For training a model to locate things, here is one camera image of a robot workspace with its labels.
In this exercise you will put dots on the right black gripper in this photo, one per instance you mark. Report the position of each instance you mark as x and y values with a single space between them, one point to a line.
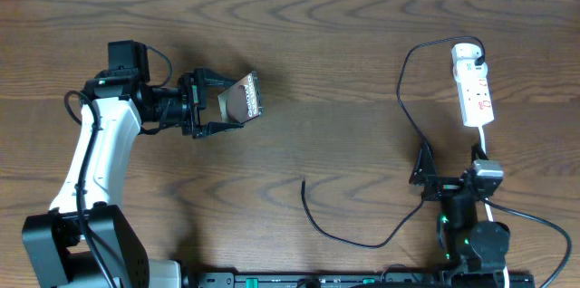
422 177

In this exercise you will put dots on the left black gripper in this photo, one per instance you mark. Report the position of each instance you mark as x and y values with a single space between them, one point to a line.
192 103

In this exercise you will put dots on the Galaxy smartphone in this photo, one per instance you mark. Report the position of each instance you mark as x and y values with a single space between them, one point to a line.
242 101

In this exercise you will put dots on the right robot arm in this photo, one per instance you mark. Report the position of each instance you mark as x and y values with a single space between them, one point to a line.
476 249

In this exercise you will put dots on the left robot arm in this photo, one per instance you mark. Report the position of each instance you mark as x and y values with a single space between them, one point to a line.
84 240

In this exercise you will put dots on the white USB charger plug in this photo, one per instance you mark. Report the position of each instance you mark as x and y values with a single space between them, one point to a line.
469 51

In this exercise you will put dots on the white power strip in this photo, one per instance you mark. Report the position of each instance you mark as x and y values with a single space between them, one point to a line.
474 96

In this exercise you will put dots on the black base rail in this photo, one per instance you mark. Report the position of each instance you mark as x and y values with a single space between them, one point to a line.
393 277

